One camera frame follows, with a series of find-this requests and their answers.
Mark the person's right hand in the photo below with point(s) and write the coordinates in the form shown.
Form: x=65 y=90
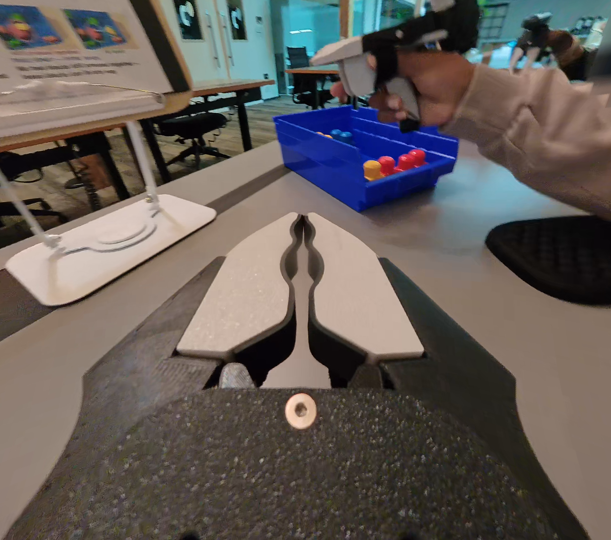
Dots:
x=439 y=86

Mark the blue two-stud mega block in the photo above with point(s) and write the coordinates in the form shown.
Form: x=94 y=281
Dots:
x=341 y=136

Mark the white document stand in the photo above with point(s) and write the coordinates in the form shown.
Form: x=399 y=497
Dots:
x=119 y=234

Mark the red single-stud mega block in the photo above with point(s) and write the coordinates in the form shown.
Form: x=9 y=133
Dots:
x=387 y=165

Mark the blue plastic parts bin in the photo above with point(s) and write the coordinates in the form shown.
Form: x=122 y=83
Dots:
x=334 y=177

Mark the yellow single-stud mega block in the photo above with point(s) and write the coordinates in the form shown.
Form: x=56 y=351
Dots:
x=372 y=170

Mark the wooden desk with black legs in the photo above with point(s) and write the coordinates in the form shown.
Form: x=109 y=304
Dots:
x=229 y=88

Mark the long wooden desk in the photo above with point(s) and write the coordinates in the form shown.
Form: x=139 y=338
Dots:
x=310 y=70

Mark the person's right forearm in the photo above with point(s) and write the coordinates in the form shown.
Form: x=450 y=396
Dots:
x=534 y=129

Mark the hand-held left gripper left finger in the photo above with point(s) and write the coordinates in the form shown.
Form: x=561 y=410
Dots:
x=243 y=301

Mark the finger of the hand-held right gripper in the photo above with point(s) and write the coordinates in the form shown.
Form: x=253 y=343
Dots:
x=358 y=74
x=339 y=50

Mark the black office chair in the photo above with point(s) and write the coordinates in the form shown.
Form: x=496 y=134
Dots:
x=191 y=124
x=298 y=57

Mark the red two-stud mega block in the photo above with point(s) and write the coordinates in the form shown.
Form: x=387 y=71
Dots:
x=411 y=159

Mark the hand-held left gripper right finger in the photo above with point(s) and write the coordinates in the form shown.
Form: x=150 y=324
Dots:
x=363 y=306

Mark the black wrist rest pad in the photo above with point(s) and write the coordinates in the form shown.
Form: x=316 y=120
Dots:
x=553 y=258

